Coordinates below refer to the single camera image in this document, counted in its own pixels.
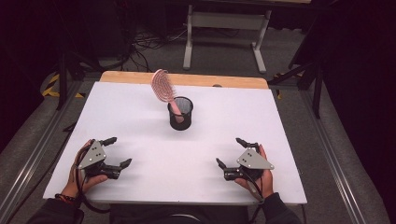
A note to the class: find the wooden table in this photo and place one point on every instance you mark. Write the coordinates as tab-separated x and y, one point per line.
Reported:
199	80

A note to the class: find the black mesh pen holder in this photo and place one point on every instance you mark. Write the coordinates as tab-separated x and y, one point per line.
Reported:
180	124

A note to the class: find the aluminium floor rail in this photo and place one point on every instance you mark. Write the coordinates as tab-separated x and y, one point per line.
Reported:
333	161
34	155

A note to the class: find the white board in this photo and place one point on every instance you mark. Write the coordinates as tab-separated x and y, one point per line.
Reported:
140	149

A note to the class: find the person's dark clothed body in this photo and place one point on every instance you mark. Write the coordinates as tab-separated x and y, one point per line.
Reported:
174	216

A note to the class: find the yellow black hazard tape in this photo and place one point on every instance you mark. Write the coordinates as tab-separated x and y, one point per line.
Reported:
51	87
278	93

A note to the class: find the person's right hand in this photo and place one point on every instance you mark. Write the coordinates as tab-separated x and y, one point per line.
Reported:
266	182

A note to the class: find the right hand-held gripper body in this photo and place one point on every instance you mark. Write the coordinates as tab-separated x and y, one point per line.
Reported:
252	161

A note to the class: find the black metal stand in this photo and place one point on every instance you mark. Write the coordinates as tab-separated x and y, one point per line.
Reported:
316	87
62	77

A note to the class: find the grey metal table frame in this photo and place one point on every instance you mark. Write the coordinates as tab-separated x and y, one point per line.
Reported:
225	21

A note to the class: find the person's left hand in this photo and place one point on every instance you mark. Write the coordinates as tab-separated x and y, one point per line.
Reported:
74	183

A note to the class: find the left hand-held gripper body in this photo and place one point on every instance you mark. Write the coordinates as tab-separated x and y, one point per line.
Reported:
93	157

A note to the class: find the pink hairbrush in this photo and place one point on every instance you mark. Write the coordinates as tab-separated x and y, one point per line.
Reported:
162	85

